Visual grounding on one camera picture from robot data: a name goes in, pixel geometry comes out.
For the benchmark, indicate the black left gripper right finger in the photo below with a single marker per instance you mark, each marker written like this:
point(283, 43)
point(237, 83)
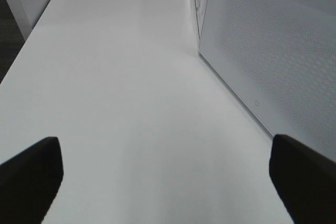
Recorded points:
point(304, 180)

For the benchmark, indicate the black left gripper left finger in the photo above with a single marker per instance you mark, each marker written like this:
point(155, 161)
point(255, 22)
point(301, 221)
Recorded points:
point(30, 182)

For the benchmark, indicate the white microwave door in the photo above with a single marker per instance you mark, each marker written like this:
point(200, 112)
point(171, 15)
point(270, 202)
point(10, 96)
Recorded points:
point(278, 56)

